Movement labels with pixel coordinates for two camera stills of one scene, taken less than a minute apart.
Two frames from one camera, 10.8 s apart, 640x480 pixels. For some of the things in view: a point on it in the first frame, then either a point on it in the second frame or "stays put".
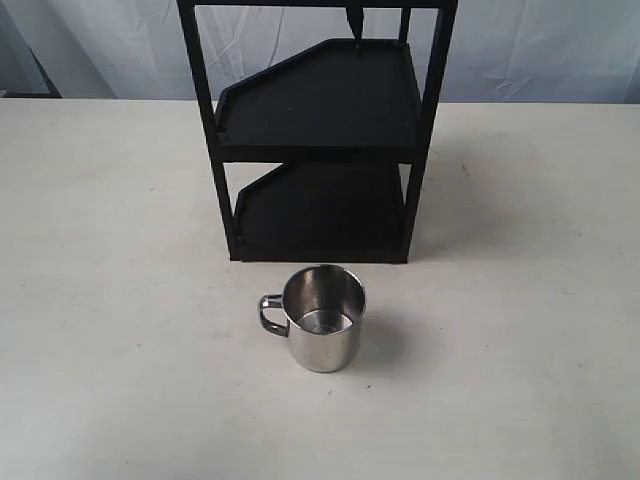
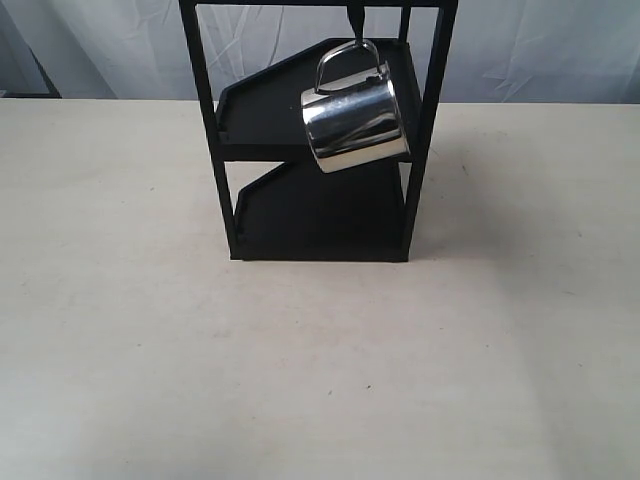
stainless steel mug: [321, 313] -> [357, 122]
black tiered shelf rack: [320, 115] stays put
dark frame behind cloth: [53, 91] stays put
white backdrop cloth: [499, 51] stays put
